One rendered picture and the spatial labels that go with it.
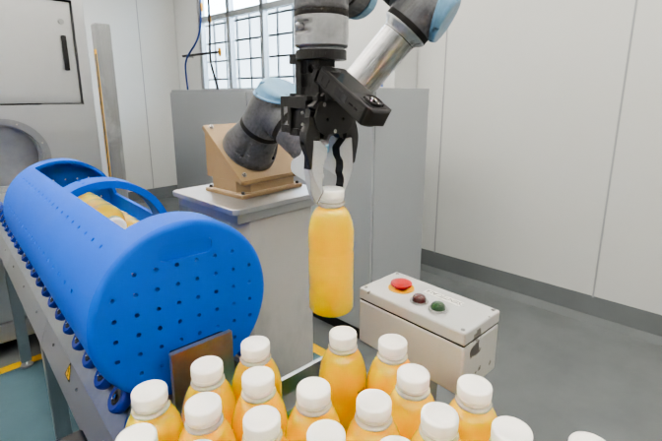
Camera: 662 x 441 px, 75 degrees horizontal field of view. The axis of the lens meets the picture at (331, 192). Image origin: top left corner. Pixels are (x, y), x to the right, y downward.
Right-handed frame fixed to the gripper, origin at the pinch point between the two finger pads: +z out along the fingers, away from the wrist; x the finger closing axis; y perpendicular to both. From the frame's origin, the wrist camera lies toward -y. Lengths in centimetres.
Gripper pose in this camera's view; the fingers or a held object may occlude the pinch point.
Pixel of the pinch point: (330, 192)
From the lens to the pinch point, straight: 63.5
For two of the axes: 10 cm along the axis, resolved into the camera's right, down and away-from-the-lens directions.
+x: -7.4, 1.5, -6.6
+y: -6.7, -1.7, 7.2
